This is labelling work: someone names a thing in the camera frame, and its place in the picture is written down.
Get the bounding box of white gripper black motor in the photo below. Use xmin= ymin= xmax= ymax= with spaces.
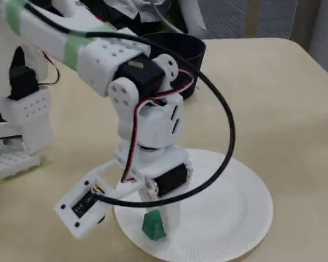
xmin=113 ymin=141 xmax=194 ymax=236

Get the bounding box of green cube block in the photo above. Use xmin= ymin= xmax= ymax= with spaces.
xmin=142 ymin=209 xmax=165 ymax=241

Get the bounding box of white paper plate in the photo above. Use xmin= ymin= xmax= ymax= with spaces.
xmin=113 ymin=147 xmax=274 ymax=258

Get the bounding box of black round pot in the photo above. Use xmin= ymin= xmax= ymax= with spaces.
xmin=138 ymin=32 xmax=207 ymax=102

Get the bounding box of wide green tape band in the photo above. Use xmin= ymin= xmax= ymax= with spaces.
xmin=63 ymin=37 xmax=95 ymax=70

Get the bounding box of narrow green tape strip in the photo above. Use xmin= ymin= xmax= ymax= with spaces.
xmin=91 ymin=23 xmax=118 ymax=32

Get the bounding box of white chair part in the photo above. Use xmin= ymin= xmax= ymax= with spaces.
xmin=177 ymin=0 xmax=208 ymax=38

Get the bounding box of red white black servo wire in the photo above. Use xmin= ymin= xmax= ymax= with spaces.
xmin=121 ymin=69 xmax=199 ymax=183

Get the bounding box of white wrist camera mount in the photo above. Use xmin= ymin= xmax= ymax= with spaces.
xmin=54 ymin=160 xmax=143 ymax=240

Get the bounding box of white perforated base plate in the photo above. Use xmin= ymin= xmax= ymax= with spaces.
xmin=0 ymin=150 xmax=42 ymax=181

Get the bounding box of thin red black wire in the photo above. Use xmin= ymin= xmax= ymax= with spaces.
xmin=42 ymin=50 xmax=61 ymax=86

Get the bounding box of wooden post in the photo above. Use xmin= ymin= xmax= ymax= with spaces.
xmin=244 ymin=0 xmax=261 ymax=38

